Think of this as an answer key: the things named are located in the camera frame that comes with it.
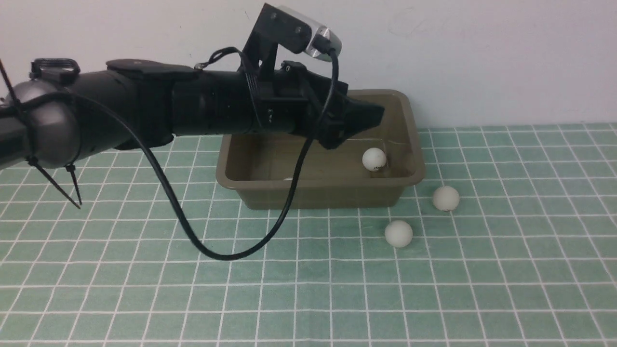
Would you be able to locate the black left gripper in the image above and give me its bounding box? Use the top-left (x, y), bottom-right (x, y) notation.
top-left (251, 61), bottom-right (384, 149)

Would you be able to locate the white table-tennis ball with logo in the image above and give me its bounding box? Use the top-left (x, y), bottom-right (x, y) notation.
top-left (362, 147), bottom-right (388, 172)

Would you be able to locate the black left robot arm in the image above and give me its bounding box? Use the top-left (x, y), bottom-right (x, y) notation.
top-left (0, 58), bottom-right (384, 169)

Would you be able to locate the olive plastic bin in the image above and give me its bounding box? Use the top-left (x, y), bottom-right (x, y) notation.
top-left (216, 89), bottom-right (426, 210)

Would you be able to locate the black left camera cable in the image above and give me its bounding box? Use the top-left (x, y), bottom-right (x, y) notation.
top-left (43, 46), bottom-right (340, 261)

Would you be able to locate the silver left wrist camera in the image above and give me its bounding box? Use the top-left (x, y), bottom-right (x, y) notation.
top-left (241, 3), bottom-right (343, 78)

